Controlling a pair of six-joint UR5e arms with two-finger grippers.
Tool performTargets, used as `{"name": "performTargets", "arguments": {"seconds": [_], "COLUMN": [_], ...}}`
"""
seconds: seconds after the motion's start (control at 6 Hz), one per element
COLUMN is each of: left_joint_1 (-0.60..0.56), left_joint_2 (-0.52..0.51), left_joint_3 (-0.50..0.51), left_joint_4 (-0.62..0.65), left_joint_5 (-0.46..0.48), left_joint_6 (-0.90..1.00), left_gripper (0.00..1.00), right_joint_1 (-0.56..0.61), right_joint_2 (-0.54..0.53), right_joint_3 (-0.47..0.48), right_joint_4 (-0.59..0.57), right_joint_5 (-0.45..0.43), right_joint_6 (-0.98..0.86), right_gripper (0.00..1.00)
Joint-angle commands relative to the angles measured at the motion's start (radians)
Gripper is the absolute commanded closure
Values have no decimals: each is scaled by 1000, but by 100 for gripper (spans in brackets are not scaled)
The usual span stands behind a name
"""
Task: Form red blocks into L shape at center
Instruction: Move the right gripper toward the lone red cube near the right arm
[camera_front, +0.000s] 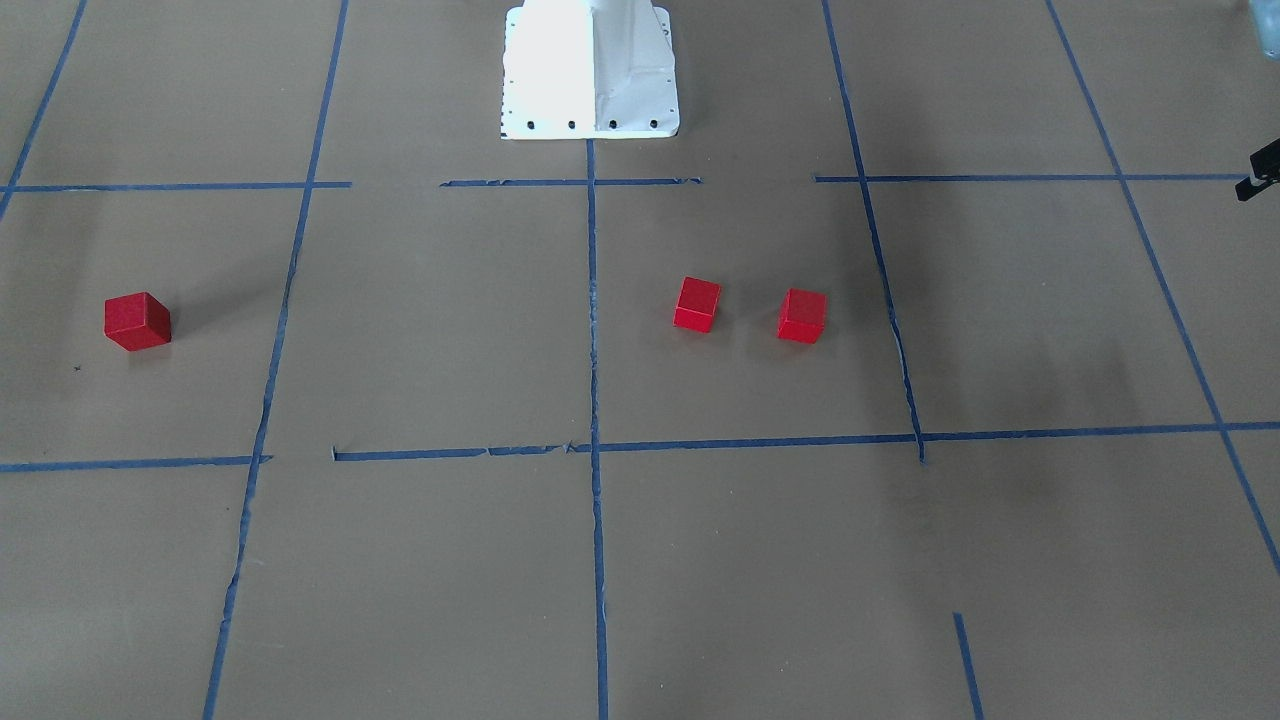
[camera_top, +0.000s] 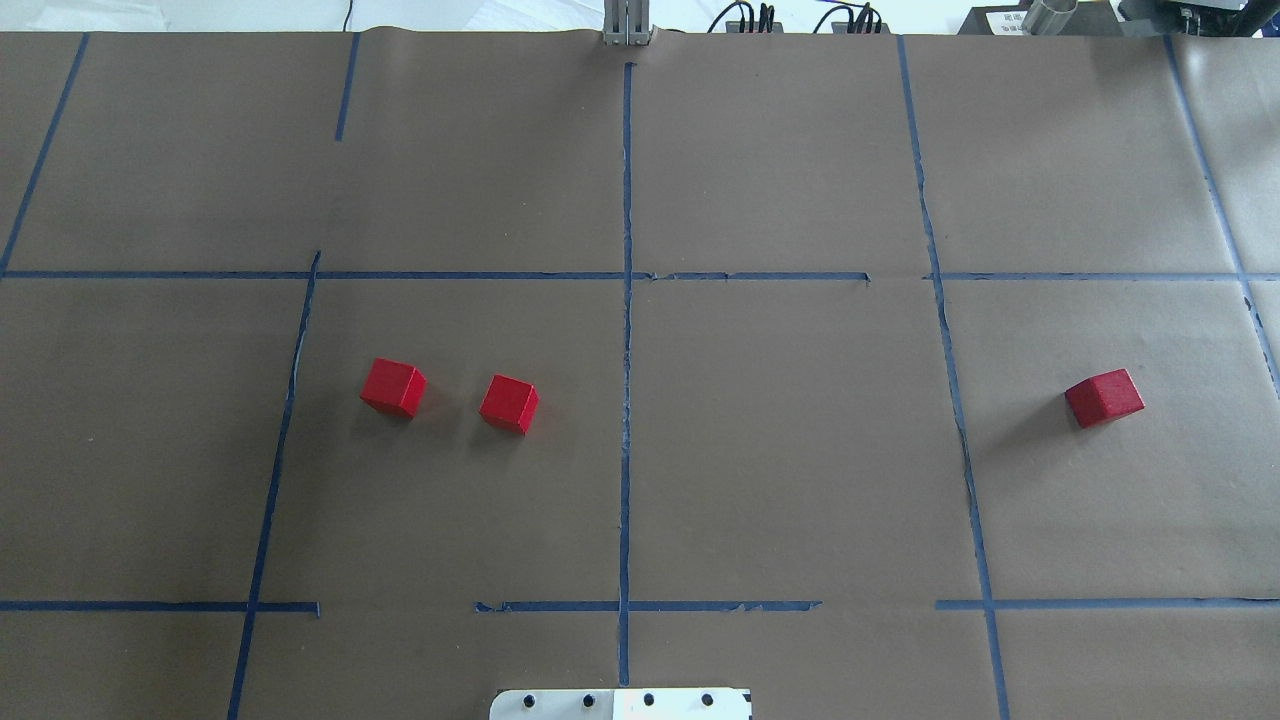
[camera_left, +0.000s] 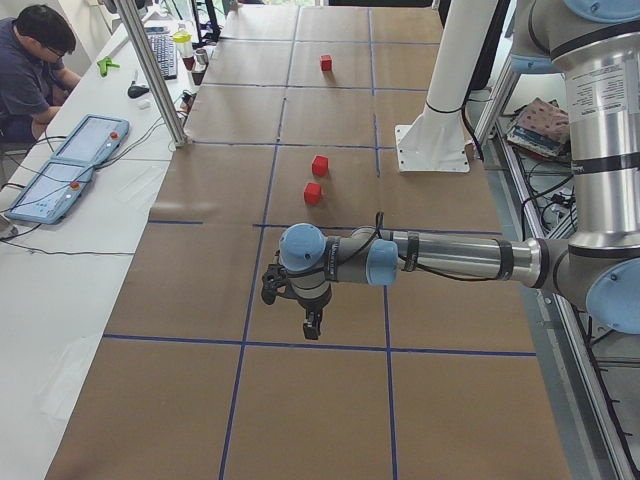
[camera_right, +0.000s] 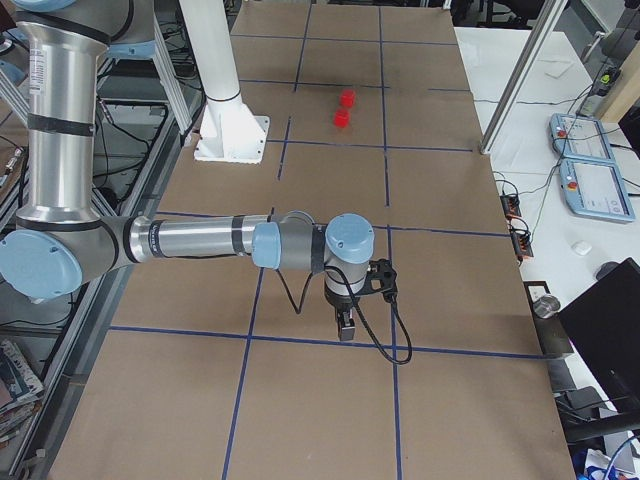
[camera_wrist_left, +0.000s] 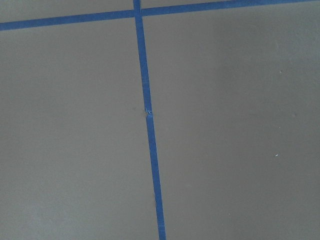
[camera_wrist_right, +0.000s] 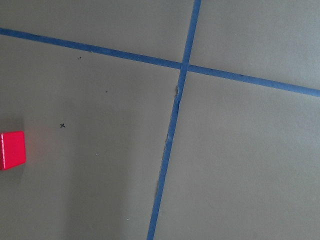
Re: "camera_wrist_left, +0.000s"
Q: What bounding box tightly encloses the long blue tape line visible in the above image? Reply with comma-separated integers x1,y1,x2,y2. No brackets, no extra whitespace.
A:
133,0,167,240

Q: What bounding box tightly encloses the crossing blue tape line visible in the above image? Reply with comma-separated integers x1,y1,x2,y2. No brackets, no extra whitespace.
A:
0,0,291,32

